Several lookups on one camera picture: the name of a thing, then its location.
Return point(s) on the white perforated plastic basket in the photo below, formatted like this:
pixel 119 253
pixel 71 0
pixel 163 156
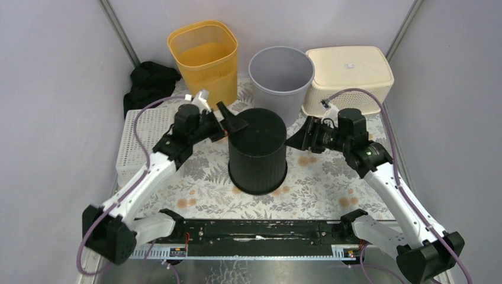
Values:
pixel 151 125

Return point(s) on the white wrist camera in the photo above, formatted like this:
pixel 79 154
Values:
pixel 198 104
pixel 330 115

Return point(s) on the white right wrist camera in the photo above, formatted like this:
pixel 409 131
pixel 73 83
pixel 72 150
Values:
pixel 330 115

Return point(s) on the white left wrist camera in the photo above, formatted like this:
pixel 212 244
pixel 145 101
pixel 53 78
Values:
pixel 198 104

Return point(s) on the floral patterned table mat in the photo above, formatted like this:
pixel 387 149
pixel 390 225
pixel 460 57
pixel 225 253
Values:
pixel 317 187

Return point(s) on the cream large plastic basket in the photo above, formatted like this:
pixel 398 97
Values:
pixel 343 67

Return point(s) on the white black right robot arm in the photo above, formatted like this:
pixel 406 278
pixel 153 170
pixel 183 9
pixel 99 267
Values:
pixel 422 248

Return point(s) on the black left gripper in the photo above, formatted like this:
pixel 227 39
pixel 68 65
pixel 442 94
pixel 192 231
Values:
pixel 219 122

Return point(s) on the black crumpled cloth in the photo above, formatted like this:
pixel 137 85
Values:
pixel 150 81

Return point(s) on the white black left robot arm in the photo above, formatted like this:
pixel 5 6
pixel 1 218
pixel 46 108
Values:
pixel 112 229

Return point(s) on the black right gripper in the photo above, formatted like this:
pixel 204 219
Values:
pixel 302 139

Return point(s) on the yellow perforated waste bin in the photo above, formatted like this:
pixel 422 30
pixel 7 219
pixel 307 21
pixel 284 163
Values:
pixel 206 54

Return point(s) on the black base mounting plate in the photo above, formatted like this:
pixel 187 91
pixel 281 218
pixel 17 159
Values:
pixel 264 239

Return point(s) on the grey bin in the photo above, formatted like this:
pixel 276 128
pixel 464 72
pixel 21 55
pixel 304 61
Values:
pixel 280 77

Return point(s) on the black bin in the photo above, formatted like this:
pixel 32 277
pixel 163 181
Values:
pixel 257 154

